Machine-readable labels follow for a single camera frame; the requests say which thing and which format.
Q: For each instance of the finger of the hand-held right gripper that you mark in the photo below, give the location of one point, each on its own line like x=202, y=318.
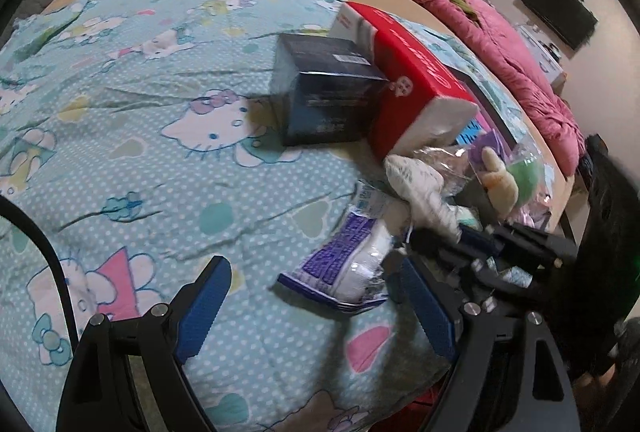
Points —
x=500, y=282
x=450, y=239

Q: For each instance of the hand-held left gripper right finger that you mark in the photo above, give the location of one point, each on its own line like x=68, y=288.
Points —
x=425, y=312

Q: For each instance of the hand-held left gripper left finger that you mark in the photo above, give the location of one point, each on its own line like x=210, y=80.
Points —
x=205, y=307

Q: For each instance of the white plush toy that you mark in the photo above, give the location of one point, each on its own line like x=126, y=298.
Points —
x=415, y=177

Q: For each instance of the cream teddy bear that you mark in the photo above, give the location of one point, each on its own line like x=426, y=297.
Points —
x=500, y=187

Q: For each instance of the purple white packet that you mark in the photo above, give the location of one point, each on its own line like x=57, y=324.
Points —
x=345, y=257

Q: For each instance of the dark shallow box tray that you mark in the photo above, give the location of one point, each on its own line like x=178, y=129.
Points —
x=480, y=97

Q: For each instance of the person's right hand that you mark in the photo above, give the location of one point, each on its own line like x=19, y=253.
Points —
x=597, y=377

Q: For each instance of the clear plastic bag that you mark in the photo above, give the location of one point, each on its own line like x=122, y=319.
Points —
x=450, y=162

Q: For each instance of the green plush toy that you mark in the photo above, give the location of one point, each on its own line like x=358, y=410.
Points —
x=527, y=177

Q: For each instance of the red cloth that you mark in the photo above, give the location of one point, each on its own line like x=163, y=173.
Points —
x=425, y=407

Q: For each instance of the purple cloth item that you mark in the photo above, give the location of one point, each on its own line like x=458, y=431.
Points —
x=482, y=147

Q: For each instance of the printed cartoon blanket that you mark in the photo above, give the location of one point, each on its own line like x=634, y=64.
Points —
x=150, y=162

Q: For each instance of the red tissue pack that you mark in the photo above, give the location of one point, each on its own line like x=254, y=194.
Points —
x=415, y=72

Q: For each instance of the black box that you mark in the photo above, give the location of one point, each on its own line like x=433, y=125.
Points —
x=325, y=87

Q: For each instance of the pink quilt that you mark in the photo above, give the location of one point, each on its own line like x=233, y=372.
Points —
x=500, y=42

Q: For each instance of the black television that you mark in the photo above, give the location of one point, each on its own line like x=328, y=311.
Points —
x=560, y=9

